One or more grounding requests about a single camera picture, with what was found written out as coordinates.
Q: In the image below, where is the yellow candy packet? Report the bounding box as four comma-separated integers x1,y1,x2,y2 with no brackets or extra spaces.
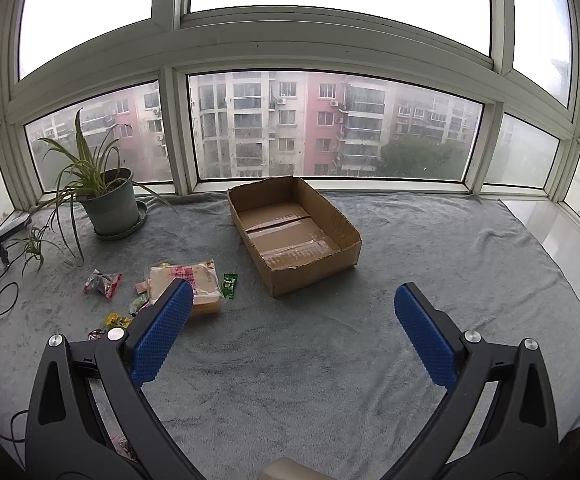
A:
104,312,133,330

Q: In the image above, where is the red date snack packet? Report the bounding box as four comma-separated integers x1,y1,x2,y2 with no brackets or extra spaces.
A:
83,269,122,300

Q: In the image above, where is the packaged bread loaf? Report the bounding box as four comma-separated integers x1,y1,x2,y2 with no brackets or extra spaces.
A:
148,260,223,316

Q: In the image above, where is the green candy packet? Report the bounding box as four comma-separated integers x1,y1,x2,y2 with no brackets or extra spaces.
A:
222,273,238,299

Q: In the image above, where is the pink candy packet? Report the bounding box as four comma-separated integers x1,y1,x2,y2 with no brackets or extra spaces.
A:
135,281,150,295

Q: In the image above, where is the grey towel mat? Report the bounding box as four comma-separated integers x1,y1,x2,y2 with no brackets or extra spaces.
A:
0,193,580,479

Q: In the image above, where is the green plant pot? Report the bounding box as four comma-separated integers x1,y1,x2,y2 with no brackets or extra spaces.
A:
78,168,138,234

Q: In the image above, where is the green pot saucer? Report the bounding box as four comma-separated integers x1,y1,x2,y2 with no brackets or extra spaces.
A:
95,200,148,242

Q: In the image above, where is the spider plant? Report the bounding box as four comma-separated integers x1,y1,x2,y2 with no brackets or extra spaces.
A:
16,113,172,266

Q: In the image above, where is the brown cardboard box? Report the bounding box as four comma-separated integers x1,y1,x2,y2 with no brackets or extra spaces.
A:
227,176,362,298

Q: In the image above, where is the white window frame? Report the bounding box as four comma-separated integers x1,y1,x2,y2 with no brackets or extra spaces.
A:
0,0,580,224

